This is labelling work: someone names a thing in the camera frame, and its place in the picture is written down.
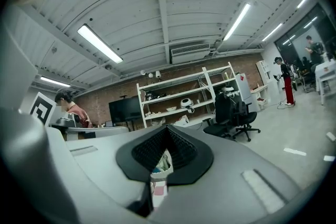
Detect white metal shelving rack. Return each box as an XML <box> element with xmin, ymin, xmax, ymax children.
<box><xmin>136</xmin><ymin>61</ymin><xmax>240</xmax><ymax>129</ymax></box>

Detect white table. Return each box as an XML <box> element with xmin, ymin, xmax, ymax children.
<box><xmin>314</xmin><ymin>60</ymin><xmax>336</xmax><ymax>106</ymax></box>

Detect white wall spotlights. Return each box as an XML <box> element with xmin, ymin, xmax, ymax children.
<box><xmin>140</xmin><ymin>69</ymin><xmax>162</xmax><ymax>80</ymax></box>

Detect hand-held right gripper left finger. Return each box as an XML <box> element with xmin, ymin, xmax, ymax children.
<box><xmin>65</xmin><ymin>124</ymin><xmax>169</xmax><ymax>210</ymax></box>

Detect black flat screen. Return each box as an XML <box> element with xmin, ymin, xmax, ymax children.
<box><xmin>108</xmin><ymin>95</ymin><xmax>143</xmax><ymax>124</ymax></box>

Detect white round headset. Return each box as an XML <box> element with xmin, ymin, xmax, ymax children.
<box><xmin>180</xmin><ymin>98</ymin><xmax>195</xmax><ymax>114</ymax></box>

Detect white bookshelf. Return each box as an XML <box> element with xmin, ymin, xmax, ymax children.
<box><xmin>255</xmin><ymin>60</ymin><xmax>274</xmax><ymax>87</ymax></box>

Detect white ceiling air conditioner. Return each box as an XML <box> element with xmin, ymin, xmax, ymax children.
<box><xmin>170</xmin><ymin>42</ymin><xmax>214</xmax><ymax>65</ymax></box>

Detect white cabinet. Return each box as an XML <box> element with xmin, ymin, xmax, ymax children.
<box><xmin>234</xmin><ymin>72</ymin><xmax>260</xmax><ymax>113</ymax></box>

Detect pink checkered cloth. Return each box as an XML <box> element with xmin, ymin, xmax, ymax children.
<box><xmin>150</xmin><ymin>178</ymin><xmax>169</xmax><ymax>208</ymax></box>

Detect white curved desk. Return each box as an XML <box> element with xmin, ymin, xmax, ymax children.
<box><xmin>51</xmin><ymin>123</ymin><xmax>130</xmax><ymax>141</ymax></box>

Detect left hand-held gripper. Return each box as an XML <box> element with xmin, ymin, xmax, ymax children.
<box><xmin>0</xmin><ymin>6</ymin><xmax>82</xmax><ymax>224</ymax></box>

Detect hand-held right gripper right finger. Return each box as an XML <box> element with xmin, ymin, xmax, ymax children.
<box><xmin>146</xmin><ymin>124</ymin><xmax>300</xmax><ymax>224</ymax></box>

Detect black office chair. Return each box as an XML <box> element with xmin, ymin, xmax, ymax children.
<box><xmin>232</xmin><ymin>100</ymin><xmax>261</xmax><ymax>143</ymax></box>
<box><xmin>203</xmin><ymin>92</ymin><xmax>237</xmax><ymax>141</ymax></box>

